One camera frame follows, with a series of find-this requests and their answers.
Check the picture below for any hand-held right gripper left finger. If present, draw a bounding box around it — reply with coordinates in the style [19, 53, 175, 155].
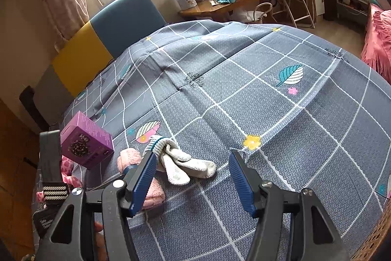
[37, 151, 159, 261]

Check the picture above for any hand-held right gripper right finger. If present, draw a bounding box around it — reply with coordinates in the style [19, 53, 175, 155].
[228, 151, 352, 261]

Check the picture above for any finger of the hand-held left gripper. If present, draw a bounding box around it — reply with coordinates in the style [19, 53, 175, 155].
[40, 129, 63, 188]

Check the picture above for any purple cardboard box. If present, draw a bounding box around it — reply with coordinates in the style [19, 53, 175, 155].
[59, 111, 115, 170]

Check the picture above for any white sock pair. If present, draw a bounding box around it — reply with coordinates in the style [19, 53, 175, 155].
[143, 135, 217, 186]

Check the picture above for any person's left hand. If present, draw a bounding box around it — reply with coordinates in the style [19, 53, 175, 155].
[93, 221, 108, 261]

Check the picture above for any pink giraffe plush toy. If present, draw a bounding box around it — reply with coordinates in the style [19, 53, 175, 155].
[36, 155, 84, 203]

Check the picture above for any pink fluffy cloth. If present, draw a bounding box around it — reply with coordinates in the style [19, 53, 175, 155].
[117, 148, 166, 209]

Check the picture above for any wooden wardrobe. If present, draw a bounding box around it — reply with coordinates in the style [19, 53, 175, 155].
[0, 99, 42, 252]

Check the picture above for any black cushion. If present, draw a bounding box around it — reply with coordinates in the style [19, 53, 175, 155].
[19, 85, 51, 131]

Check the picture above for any grey grid printed bedsheet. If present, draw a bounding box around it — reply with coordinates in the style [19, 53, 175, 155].
[32, 19, 391, 261]

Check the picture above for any wicker basket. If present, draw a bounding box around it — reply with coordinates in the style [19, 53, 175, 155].
[350, 197, 391, 261]

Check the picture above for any grey yellow blue headboard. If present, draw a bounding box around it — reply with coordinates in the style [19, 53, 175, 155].
[35, 0, 167, 98]

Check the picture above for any pink blanket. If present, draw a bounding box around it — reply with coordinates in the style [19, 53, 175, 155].
[360, 2, 391, 82]

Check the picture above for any white low shelf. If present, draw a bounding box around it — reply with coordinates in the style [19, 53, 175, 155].
[334, 0, 369, 20]

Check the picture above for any white handled bag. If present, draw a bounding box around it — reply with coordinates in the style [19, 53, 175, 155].
[244, 2, 273, 23]

